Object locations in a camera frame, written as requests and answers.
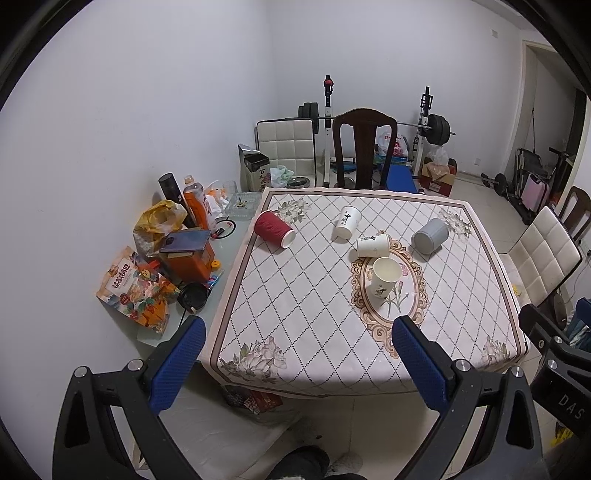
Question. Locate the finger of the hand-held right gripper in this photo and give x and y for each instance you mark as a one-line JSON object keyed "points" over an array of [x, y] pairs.
{"points": [[542, 321]]}

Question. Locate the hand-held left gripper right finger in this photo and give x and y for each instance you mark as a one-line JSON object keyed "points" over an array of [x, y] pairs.
{"points": [[422, 364]]}

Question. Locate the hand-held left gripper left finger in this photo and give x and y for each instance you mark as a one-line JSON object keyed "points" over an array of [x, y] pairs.
{"points": [[178, 364]]}

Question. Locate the white paper cup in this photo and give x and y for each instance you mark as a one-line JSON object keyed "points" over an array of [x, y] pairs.
{"points": [[348, 222], [385, 277], [374, 246]]}

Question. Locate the grey cup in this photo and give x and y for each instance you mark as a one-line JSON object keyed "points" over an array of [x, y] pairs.
{"points": [[431, 234]]}

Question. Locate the red ribbed paper cup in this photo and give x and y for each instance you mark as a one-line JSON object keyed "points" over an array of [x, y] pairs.
{"points": [[272, 228]]}

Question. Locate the clear glass cup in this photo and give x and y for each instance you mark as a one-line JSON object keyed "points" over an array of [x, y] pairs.
{"points": [[230, 188]]}

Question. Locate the blue cloth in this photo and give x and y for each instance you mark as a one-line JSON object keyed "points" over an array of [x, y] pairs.
{"points": [[579, 321]]}

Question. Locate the yellow packet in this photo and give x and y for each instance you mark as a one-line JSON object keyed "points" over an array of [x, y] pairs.
{"points": [[562, 437]]}

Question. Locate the black round lid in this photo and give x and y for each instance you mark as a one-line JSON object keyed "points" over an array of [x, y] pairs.
{"points": [[194, 297]]}

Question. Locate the white padded chair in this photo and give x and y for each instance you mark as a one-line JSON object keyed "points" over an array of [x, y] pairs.
{"points": [[286, 143], [540, 251]]}

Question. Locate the colourful snack bag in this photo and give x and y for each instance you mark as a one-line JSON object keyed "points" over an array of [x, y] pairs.
{"points": [[134, 293]]}

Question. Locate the red and black package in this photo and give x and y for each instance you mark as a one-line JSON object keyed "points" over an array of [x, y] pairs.
{"points": [[256, 400]]}

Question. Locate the orange box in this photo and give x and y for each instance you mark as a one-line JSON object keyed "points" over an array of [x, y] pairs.
{"points": [[189, 267]]}

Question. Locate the dark wooden chair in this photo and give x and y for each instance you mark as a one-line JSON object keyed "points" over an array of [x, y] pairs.
{"points": [[575, 207], [364, 138]]}

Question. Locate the dark blue notebook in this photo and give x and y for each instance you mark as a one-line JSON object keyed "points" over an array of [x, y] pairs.
{"points": [[187, 241]]}

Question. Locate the pink suitcase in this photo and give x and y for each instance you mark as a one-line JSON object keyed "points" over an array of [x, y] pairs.
{"points": [[534, 194]]}

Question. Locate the white fluffy slipper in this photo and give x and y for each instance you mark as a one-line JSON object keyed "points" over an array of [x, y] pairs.
{"points": [[346, 468]]}

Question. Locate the floral diamond pattern tablecloth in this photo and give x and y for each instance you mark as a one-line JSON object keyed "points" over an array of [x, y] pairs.
{"points": [[300, 314]]}

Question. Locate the yellow plastic bag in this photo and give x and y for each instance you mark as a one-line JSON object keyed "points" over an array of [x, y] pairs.
{"points": [[157, 221]]}

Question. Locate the small black barbell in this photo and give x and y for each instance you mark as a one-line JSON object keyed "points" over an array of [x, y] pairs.
{"points": [[498, 181]]}

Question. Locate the black scooter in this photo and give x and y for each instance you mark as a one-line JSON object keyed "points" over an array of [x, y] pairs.
{"points": [[558, 168]]}

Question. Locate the folded black cart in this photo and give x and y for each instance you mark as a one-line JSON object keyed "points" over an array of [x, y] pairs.
{"points": [[526, 166]]}

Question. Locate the orange drink bottle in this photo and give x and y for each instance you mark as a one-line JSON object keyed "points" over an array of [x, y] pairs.
{"points": [[195, 205]]}

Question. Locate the orange and white plastic bag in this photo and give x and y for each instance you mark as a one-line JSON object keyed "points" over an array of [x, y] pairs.
{"points": [[214, 201]]}

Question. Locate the glass ashtray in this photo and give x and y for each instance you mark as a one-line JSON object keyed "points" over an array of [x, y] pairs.
{"points": [[241, 206]]}

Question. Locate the cardboard box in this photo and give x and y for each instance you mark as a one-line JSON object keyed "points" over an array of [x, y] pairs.
{"points": [[436, 180]]}

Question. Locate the black thermos bottle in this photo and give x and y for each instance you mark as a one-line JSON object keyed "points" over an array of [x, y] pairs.
{"points": [[171, 187]]}

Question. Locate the blue weight bench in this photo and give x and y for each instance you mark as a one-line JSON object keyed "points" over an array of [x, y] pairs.
{"points": [[401, 177]]}

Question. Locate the clear plastic bag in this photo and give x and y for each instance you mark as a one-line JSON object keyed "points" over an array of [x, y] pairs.
{"points": [[437, 156]]}

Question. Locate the dark tea box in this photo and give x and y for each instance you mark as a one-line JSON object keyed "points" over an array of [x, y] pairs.
{"points": [[253, 168]]}

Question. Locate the white crumpled plastic bag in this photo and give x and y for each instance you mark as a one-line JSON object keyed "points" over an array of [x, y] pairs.
{"points": [[281, 175]]}

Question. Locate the red and white plastic bag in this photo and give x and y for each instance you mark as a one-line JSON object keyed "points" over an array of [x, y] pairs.
{"points": [[390, 141]]}

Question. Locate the white barbell rack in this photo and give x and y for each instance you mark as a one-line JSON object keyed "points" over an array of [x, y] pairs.
{"points": [[327, 124]]}

